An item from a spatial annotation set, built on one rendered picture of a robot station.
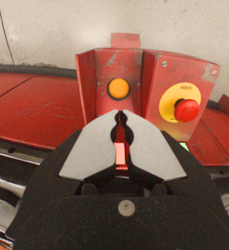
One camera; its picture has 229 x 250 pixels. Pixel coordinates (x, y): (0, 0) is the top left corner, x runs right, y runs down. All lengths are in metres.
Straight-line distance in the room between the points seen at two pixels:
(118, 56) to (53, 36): 0.85
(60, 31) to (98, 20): 0.28
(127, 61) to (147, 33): 0.74
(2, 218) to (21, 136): 0.23
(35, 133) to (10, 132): 0.08
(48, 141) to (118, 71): 0.24
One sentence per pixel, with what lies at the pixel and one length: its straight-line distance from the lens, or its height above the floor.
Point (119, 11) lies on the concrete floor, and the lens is 0.96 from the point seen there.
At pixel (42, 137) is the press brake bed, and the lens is 0.35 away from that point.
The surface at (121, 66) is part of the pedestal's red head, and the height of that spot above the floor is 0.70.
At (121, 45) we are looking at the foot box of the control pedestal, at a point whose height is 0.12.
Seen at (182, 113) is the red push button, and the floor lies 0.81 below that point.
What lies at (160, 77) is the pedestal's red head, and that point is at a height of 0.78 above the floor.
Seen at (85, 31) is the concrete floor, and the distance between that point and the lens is 0.97.
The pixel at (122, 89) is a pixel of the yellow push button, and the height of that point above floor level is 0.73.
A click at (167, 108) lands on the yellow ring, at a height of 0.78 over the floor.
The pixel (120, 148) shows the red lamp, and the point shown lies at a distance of 0.21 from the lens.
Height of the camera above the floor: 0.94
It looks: 52 degrees down
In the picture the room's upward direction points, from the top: 178 degrees counter-clockwise
